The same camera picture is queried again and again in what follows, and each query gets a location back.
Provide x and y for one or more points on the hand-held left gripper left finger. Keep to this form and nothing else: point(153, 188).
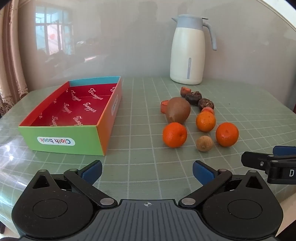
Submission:
point(92, 171)

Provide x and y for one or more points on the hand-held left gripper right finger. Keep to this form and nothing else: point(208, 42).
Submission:
point(203, 173)

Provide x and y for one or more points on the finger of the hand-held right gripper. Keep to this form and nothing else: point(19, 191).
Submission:
point(284, 150)
point(253, 160)

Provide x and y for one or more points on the small tan round fruit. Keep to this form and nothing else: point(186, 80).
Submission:
point(204, 144)

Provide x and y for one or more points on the orange mandarin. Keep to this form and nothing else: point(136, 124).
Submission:
point(174, 135)
point(205, 121)
point(227, 134)

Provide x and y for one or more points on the carrot piece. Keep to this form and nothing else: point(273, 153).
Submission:
point(164, 106)
point(185, 91)
point(208, 110)

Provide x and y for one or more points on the colourful cardboard box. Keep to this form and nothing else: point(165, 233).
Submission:
point(76, 109)

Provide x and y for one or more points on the brown kiwi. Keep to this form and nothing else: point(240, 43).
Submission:
point(178, 110)

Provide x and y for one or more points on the dark water chestnut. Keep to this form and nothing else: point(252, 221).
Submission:
point(205, 103)
point(193, 97)

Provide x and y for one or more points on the green grid tablecloth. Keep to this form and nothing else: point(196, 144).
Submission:
point(143, 143)

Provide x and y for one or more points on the white thermos jug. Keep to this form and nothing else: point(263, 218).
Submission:
point(185, 58)

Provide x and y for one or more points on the beige lace curtain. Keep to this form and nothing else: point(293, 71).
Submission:
point(11, 69)

